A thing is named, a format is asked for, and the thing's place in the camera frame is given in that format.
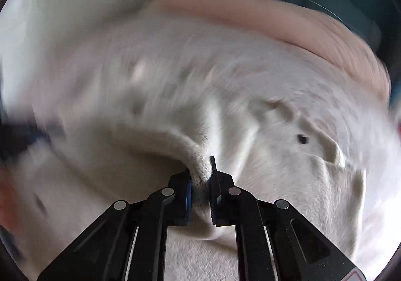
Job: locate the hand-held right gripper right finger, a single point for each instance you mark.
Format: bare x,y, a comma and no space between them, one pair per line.
214,196

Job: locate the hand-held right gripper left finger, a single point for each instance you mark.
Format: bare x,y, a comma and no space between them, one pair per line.
189,198

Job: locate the white small garment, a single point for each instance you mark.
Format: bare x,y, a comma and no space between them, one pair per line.
250,105

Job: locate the pink blanket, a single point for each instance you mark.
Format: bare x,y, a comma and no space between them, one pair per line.
282,20

